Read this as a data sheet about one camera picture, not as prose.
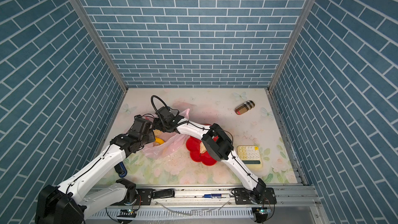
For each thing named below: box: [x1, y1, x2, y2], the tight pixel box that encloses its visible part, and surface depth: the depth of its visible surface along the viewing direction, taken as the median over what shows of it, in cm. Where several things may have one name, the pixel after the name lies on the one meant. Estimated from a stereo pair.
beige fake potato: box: [199, 141, 208, 154], surface depth 88 cm
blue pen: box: [202, 193, 223, 199], surface depth 75 cm
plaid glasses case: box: [234, 100, 256, 116], surface depth 108 cm
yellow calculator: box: [236, 145, 263, 170], surface depth 88 cm
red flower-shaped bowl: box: [185, 136, 218, 166], surface depth 88 cm
